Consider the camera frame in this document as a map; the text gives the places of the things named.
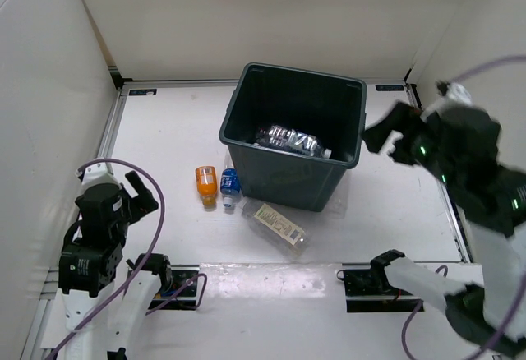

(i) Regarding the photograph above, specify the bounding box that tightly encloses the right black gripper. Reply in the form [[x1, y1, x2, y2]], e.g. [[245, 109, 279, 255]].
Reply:
[[359, 102, 464, 191]]

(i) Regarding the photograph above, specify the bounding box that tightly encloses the orange juice bottle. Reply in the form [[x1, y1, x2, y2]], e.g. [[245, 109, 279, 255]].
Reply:
[[195, 166, 218, 208]]

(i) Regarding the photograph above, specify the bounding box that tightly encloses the clear bottle blue green label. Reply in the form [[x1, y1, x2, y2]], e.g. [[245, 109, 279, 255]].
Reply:
[[256, 125, 332, 159]]

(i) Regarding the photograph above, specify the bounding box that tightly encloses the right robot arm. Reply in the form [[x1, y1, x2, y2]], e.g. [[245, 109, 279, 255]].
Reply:
[[362, 102, 525, 358]]

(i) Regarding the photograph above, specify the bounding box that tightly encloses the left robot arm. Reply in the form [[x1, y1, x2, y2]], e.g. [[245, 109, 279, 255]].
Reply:
[[58, 168, 173, 359]]

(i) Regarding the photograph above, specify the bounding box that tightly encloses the dark green plastic bin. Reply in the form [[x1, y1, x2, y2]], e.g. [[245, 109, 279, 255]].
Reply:
[[219, 62, 367, 212]]

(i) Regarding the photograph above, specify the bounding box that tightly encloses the right black corner label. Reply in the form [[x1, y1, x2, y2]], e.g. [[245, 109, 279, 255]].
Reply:
[[375, 84, 406, 92]]

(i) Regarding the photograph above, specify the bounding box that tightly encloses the black corner label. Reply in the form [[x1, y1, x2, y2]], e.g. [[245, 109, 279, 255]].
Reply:
[[375, 84, 406, 92], [128, 89, 157, 96]]

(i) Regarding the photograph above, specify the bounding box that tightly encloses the blue label plastic bottle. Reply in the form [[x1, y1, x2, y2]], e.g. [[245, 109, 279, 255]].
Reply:
[[219, 163, 241, 208]]

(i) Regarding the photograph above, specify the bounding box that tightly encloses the left black corner label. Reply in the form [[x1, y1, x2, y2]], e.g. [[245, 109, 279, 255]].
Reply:
[[128, 89, 157, 96]]

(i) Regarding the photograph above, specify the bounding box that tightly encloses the clear crushed plastic bottle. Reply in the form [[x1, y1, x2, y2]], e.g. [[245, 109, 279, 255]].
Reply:
[[325, 171, 353, 219]]

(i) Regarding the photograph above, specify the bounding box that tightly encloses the large clear labelled bottle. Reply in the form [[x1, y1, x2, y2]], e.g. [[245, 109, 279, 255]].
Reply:
[[242, 199, 309, 258]]

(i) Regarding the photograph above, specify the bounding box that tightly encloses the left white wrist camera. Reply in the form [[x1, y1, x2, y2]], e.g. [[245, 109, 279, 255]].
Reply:
[[76, 163, 118, 193]]

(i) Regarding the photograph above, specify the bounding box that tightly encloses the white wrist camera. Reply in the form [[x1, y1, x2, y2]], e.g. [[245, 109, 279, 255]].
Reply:
[[422, 81, 473, 118], [76, 163, 118, 193]]

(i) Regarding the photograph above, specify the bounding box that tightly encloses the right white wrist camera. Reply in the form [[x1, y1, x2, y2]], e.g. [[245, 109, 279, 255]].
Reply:
[[422, 81, 473, 118]]

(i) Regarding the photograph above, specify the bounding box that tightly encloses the left aluminium frame rail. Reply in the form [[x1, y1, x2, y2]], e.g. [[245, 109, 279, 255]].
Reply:
[[96, 88, 127, 158]]

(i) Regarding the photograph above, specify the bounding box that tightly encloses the aluminium frame rail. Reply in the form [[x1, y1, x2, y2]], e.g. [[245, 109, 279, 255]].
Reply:
[[96, 88, 127, 158], [404, 82, 473, 263]]

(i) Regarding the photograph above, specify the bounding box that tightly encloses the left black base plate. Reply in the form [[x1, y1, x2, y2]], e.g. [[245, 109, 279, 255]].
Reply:
[[148, 265, 200, 311]]

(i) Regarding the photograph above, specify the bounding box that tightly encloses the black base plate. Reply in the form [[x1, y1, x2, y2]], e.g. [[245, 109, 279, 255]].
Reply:
[[336, 268, 419, 313], [148, 265, 200, 311]]

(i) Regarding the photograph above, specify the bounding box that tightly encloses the right aluminium frame rail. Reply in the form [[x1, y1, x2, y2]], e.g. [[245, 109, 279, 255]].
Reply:
[[404, 82, 473, 263]]

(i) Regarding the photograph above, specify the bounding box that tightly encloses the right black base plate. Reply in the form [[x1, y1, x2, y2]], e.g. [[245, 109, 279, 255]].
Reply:
[[336, 268, 419, 313]]

